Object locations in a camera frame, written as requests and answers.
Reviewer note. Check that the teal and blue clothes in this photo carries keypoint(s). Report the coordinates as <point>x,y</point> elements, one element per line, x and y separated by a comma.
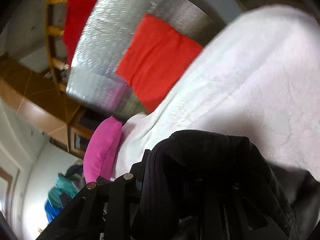
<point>66,187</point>

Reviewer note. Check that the red cloth on headboard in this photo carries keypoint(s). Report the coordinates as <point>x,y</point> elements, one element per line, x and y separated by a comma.
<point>78,12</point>

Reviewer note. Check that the wooden nightstand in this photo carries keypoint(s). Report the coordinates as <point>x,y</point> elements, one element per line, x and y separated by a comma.
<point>35,98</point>

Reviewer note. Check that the red pillow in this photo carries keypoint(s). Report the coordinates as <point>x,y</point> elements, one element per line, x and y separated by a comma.
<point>156,58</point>

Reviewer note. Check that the pink pillow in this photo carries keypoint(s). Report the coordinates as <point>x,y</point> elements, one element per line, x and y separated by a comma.
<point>102,149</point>

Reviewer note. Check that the black garment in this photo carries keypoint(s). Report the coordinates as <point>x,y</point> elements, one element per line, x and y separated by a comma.
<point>201,185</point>

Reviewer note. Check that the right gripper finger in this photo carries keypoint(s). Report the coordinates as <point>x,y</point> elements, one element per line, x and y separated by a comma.
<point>101,210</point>

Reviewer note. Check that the white bed blanket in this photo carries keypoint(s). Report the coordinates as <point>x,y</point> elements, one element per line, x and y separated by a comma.
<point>259,78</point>

